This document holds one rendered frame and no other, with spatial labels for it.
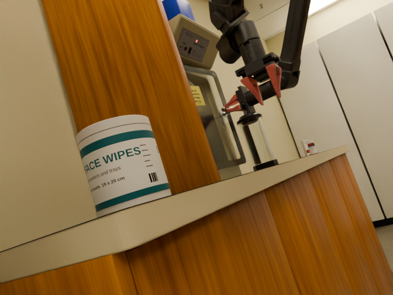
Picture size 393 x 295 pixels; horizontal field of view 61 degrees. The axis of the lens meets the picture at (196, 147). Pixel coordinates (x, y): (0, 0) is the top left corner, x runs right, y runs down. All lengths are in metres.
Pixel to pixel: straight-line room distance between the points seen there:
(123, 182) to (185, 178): 0.50
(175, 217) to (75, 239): 0.11
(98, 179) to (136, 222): 0.21
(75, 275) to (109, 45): 0.94
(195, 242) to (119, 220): 0.16
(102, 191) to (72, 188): 0.72
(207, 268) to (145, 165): 0.18
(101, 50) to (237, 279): 0.93
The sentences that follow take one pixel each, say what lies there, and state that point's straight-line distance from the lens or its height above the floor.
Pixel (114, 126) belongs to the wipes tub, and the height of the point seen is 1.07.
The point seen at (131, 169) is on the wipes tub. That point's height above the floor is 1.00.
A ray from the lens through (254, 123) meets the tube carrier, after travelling 1.36.
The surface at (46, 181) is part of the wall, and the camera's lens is 1.21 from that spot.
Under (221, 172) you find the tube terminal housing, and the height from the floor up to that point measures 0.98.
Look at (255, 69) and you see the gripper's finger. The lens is 0.82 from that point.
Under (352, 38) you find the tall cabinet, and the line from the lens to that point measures 4.19.
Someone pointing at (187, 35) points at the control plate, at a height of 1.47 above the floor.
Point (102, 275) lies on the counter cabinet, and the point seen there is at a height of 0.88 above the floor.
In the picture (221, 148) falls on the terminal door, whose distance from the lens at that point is 1.21.
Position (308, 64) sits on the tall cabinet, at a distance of 4.21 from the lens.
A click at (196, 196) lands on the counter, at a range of 0.45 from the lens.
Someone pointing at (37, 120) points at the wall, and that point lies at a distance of 1.28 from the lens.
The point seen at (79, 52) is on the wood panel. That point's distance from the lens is 1.34.
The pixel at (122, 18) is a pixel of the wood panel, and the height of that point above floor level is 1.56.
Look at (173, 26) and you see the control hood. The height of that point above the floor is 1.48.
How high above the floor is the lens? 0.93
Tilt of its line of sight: 8 degrees up
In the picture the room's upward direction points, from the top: 18 degrees counter-clockwise
